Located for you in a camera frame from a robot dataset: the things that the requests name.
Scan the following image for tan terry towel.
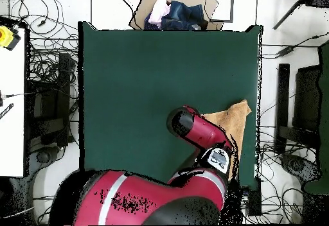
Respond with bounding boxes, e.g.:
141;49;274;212
201;99;252;182

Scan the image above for dark green table cloth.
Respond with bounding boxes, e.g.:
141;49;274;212
77;21;263;191

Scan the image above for purple dotted garment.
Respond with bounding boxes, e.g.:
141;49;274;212
143;12;163;31

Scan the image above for blue jeans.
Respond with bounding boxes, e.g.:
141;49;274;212
161;0;209;31

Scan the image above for black metal stand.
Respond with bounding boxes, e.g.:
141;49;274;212
25;52;79;148
274;63;322;155

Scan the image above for pale pink garment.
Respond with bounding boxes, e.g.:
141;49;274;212
148;0;172;28

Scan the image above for cardboard box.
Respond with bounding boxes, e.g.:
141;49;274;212
128;0;225;31

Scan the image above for black rectangular box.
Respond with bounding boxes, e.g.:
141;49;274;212
247;178;263;217

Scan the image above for round black base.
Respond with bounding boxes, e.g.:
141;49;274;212
34;147;53;166
279;153;323;187

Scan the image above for white side table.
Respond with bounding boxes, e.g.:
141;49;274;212
0;27;26;178

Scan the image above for black striped tool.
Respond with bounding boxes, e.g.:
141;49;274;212
0;103;15;121

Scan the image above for green cloth-covered table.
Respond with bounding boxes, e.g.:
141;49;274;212
303;40;329;195

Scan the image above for yellow emergency stop button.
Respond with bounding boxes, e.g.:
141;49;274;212
0;24;22;51

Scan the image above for black tripod stand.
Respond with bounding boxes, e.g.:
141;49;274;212
272;0;329;31

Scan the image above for black cable tangle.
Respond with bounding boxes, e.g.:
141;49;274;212
256;125;309;225
33;194;56;226
8;0;79;85

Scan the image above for black power adapter cable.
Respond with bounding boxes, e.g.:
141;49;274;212
261;31;329;59

